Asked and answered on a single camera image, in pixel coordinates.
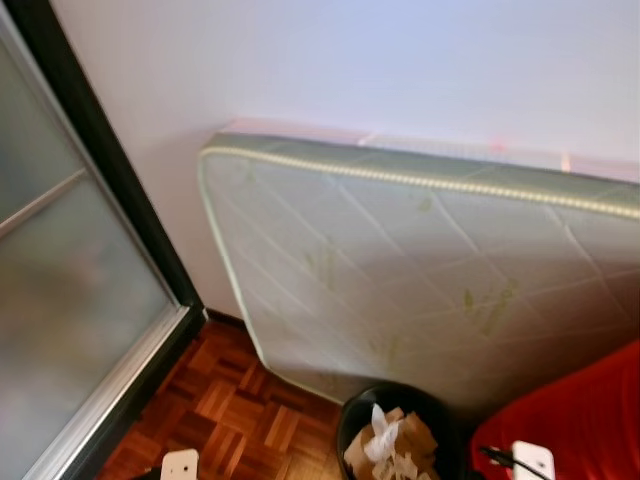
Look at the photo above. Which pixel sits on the brown cardboard piece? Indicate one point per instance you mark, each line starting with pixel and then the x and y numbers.
pixel 420 435

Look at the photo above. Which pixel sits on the large red pillow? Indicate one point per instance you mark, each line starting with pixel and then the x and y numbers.
pixel 580 420

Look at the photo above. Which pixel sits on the crumpled white paper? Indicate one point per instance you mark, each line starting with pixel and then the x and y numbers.
pixel 382 440

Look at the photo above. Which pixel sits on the black round trash bin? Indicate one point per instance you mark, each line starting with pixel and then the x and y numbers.
pixel 350 430

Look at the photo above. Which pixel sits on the frosted glass sliding door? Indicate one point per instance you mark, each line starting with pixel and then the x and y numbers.
pixel 60 300

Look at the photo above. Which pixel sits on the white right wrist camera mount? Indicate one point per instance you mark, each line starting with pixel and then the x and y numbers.
pixel 533 462

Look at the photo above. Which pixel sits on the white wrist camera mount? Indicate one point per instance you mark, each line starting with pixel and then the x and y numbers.
pixel 180 467
pixel 533 462

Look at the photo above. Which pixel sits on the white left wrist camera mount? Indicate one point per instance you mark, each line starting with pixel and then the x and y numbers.
pixel 180 467

